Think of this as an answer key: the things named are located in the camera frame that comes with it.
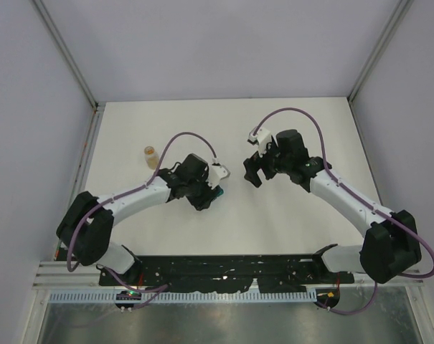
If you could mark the aluminium frame post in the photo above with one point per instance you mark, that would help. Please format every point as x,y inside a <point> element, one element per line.
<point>56,36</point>
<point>388,31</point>

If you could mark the right aluminium frame post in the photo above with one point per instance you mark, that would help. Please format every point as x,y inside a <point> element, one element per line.
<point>388,31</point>

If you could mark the teal pill organizer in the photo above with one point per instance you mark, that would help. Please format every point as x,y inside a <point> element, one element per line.
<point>219,191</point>

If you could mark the white slotted cable duct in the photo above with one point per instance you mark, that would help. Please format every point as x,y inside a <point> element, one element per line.
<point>115,296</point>

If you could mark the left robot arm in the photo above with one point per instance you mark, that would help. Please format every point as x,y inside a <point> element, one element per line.
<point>87,226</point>

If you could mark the clear pill bottle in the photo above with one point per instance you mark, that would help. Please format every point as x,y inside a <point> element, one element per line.
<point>151,157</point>

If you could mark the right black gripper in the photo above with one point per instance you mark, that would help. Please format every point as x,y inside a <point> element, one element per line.
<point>252,163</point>

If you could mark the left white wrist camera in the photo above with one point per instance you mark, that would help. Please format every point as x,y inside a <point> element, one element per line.
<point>217,172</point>

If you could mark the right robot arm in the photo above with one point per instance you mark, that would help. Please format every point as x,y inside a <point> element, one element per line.
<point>388,247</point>

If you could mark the left aluminium frame post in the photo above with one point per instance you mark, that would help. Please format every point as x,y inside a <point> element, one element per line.
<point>56,36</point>

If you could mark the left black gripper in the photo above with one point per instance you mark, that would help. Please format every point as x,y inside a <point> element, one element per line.
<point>205,201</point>

